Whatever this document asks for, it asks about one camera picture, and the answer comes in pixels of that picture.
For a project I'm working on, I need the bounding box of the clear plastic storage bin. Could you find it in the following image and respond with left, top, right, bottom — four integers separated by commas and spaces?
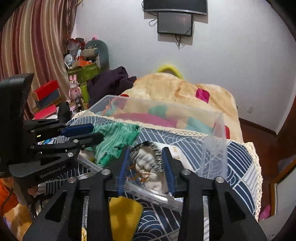
76, 94, 228, 212

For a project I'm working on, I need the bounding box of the striped baby doll plush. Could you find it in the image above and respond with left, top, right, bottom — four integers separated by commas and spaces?
127, 141, 169, 194

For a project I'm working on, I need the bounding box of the green knitted cloth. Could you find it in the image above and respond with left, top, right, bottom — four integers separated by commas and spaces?
86, 122, 140, 168

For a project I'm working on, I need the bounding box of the yellow sponge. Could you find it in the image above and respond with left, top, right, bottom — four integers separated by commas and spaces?
109, 196, 144, 241

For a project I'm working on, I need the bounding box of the beige cloth gold lettering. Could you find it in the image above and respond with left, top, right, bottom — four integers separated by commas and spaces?
156, 143, 194, 171

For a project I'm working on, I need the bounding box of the orange sleeve forearm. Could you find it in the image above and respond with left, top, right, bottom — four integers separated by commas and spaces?
0, 177, 19, 217

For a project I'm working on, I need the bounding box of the left hand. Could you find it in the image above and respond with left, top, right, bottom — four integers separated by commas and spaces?
28, 186, 38, 196

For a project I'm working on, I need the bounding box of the blue white patterned bedspread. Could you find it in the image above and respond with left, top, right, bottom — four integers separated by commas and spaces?
36, 114, 263, 241

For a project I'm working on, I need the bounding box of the pink bunny plush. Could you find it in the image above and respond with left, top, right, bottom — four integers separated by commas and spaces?
67, 74, 82, 104

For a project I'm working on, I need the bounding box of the red box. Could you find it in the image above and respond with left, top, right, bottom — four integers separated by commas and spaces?
33, 80, 59, 101

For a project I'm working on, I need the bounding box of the green box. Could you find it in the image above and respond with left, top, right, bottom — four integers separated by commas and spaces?
67, 63, 101, 103

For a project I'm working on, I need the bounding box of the dark purple clothing pile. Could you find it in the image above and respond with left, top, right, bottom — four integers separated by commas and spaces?
87, 66, 137, 107

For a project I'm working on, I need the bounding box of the beige patchwork fleece blanket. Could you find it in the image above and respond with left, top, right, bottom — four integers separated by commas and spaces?
115, 73, 243, 142

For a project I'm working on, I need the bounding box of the grey green plush dinosaur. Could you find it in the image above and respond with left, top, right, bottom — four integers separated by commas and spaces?
81, 39, 109, 71

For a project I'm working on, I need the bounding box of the striped pink curtain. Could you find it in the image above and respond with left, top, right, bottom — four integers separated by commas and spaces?
0, 0, 78, 121

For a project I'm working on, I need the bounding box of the yellow green plush cushion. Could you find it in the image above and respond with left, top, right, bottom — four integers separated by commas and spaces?
156, 64, 184, 79

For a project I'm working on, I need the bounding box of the wall power outlet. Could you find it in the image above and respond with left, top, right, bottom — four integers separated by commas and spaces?
247, 106, 253, 113

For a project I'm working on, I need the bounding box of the small black wall monitor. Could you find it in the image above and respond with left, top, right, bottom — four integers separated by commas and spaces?
157, 12, 193, 36

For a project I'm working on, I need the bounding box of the black wall television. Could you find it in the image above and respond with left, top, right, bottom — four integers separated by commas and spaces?
142, 0, 208, 15

